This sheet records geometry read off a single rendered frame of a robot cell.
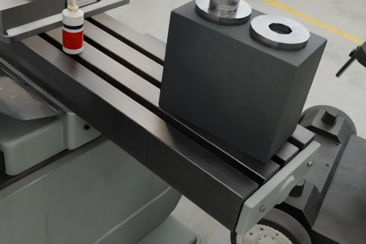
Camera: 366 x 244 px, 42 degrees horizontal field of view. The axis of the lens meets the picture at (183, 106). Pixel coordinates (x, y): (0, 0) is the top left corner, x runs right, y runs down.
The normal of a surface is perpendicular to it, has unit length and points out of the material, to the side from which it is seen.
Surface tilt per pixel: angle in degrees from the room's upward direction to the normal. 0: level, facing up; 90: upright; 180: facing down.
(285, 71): 90
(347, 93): 0
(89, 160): 90
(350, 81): 0
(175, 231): 0
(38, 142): 90
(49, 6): 90
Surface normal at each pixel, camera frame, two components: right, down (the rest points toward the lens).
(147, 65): 0.14, -0.79
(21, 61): -0.66, 0.37
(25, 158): 0.74, 0.48
